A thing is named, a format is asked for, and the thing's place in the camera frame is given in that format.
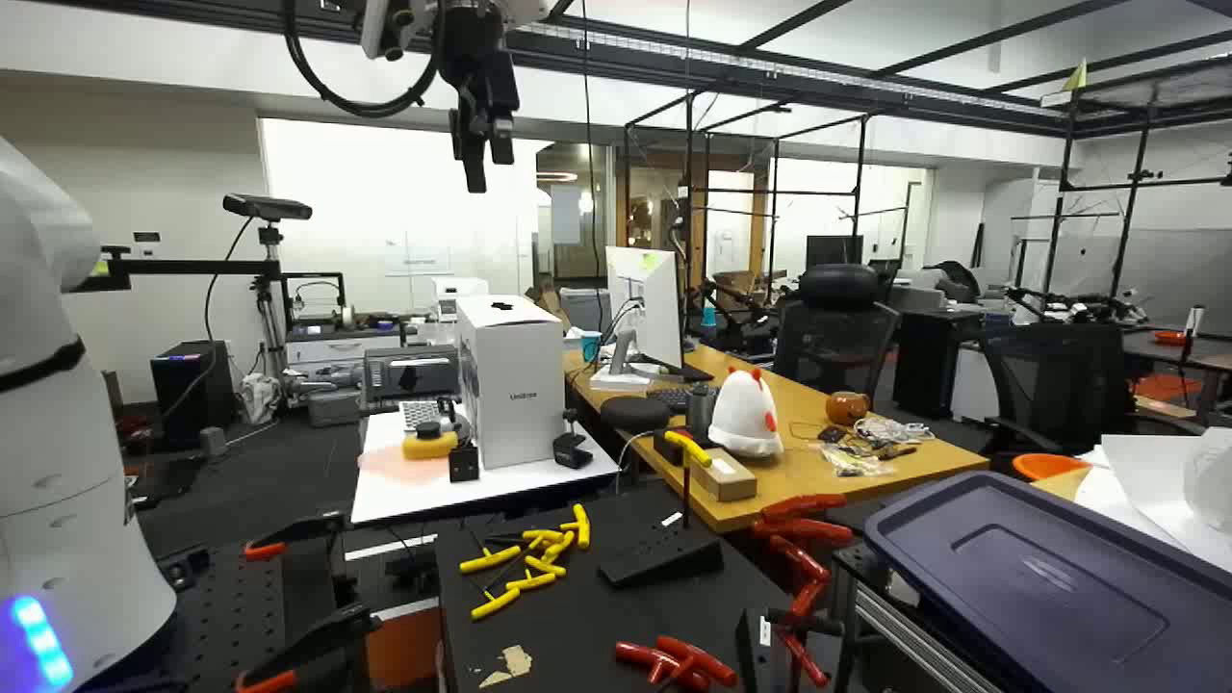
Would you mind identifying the white plastic sheet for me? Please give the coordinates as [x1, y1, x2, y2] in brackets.
[1073, 423, 1232, 575]

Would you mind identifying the clear plastic bag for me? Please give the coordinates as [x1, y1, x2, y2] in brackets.
[812, 412, 925, 481]

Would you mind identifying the black cabinet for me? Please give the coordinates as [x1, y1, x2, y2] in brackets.
[894, 304, 995, 419]

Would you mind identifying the black office chair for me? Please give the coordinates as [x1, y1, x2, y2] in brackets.
[771, 260, 900, 401]

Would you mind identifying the black stereo camera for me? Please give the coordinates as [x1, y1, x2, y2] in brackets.
[220, 190, 318, 224]

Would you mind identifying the small orange hex key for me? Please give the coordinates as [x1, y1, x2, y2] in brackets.
[658, 658, 712, 693]

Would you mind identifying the black round pouch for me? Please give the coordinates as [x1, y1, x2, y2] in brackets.
[599, 394, 690, 433]

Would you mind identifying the small grey box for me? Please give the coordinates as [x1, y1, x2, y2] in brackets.
[303, 383, 366, 432]

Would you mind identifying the grey camera box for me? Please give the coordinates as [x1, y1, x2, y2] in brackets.
[364, 344, 463, 412]

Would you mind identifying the grey metal cup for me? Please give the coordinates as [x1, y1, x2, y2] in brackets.
[686, 381, 726, 445]

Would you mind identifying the brown round object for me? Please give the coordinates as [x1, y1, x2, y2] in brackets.
[826, 383, 876, 432]

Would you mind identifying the orange tray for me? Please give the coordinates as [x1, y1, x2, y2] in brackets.
[1130, 371, 1208, 409]

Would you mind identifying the aluminium frame rail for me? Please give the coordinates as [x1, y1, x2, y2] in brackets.
[826, 536, 995, 693]

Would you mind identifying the yellow T-handle hex key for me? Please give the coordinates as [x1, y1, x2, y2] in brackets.
[656, 426, 717, 531]

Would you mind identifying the black orange bar clamp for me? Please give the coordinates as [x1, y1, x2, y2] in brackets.
[233, 600, 379, 693]
[238, 508, 355, 566]

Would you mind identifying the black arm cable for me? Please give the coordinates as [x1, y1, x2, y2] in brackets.
[283, 0, 446, 122]

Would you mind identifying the small black framed screen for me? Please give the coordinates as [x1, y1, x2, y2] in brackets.
[283, 269, 351, 338]

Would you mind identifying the small white box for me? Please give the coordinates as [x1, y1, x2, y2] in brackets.
[429, 274, 493, 324]

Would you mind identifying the orange bowl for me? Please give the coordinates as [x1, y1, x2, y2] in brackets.
[1008, 450, 1095, 483]

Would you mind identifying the white rectangular box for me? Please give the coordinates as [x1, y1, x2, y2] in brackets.
[455, 292, 572, 473]

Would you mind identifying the silver metal bar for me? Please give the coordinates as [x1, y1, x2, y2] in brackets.
[345, 531, 445, 571]

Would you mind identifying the black metal rack frame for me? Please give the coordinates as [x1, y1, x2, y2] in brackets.
[1038, 52, 1232, 310]

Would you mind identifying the black tripod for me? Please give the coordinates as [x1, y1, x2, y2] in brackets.
[246, 218, 302, 398]

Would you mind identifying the black mesh chair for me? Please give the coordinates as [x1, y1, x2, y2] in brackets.
[980, 314, 1141, 455]

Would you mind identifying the black speaker box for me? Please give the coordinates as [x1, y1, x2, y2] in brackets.
[151, 338, 238, 450]

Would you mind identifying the wooden block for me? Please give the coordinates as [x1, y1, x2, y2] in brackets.
[699, 450, 763, 504]

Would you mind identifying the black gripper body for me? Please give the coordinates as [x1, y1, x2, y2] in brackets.
[432, 0, 525, 129]

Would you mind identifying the purple plastic bin lid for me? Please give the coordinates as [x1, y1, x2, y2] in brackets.
[864, 467, 1232, 693]

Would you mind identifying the yellow round object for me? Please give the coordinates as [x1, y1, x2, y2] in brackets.
[400, 419, 463, 467]

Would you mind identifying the white foam board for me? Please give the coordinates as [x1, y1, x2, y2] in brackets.
[346, 409, 623, 527]

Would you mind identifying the orange box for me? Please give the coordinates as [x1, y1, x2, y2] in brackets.
[364, 609, 446, 690]

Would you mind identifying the computer monitor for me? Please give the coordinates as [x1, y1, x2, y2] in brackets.
[591, 241, 686, 398]

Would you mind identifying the white cone-shaped object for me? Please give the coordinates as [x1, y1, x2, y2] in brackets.
[704, 367, 787, 462]

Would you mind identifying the pale tape scrap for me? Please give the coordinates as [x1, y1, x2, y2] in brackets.
[479, 643, 536, 693]

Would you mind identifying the small black block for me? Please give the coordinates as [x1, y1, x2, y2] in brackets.
[446, 433, 484, 483]

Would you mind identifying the black metal cage frame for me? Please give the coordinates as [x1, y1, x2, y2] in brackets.
[618, 87, 878, 300]

